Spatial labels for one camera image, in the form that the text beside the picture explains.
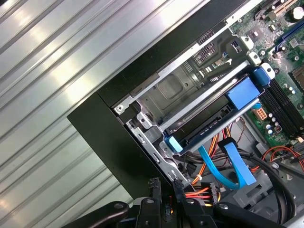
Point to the grey metal disk bay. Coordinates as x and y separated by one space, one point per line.
173 88

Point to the green motherboard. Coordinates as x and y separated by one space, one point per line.
266 40

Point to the black open PC case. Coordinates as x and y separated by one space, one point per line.
107 133

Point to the brown square chipset heatsink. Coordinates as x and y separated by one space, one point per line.
298 79

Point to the black RAM slot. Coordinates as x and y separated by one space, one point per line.
286 96
278 102

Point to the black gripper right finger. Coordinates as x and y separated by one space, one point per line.
194 213

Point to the hard disk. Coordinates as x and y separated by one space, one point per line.
242 92

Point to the blue expansion slot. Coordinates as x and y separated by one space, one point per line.
288 38

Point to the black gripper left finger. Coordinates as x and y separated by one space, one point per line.
149 213

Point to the beige expansion slot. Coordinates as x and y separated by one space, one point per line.
283 8

